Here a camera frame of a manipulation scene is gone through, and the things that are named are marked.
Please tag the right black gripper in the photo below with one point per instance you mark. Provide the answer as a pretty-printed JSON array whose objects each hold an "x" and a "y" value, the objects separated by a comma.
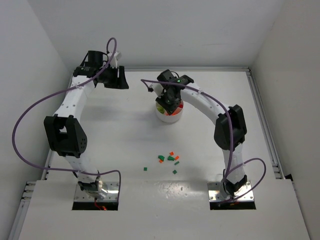
[{"x": 169, "y": 107}]

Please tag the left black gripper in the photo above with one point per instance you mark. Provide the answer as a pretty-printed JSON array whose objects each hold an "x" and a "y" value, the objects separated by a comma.
[{"x": 115, "y": 78}]

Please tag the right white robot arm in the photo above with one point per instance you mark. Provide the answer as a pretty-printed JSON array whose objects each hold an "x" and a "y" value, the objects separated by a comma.
[{"x": 229, "y": 122}]

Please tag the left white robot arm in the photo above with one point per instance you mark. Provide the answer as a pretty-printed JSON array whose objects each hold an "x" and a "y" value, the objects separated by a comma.
[{"x": 64, "y": 132}]

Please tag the white divided round container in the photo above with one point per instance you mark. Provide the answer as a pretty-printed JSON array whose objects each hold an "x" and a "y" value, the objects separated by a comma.
[{"x": 163, "y": 115}]

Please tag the dark green long lego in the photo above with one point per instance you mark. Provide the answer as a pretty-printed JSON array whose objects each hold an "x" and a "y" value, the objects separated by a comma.
[{"x": 170, "y": 158}]

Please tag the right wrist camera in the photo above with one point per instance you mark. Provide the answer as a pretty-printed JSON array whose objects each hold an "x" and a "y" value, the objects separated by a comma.
[{"x": 156, "y": 88}]

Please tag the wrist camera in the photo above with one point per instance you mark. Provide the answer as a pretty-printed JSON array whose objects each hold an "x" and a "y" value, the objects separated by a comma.
[
  {"x": 114, "y": 62},
  {"x": 156, "y": 88}
]

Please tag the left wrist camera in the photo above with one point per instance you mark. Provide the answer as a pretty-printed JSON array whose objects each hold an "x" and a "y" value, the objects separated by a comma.
[{"x": 114, "y": 62}]

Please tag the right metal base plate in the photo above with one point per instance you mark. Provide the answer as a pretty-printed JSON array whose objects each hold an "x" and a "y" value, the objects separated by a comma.
[{"x": 216, "y": 193}]

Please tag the metal base plate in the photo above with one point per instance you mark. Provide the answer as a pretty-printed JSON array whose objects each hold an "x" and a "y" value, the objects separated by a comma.
[
  {"x": 109, "y": 193},
  {"x": 216, "y": 193}
]

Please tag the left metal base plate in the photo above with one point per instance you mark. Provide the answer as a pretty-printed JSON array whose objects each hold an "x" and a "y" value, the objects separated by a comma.
[{"x": 109, "y": 193}]

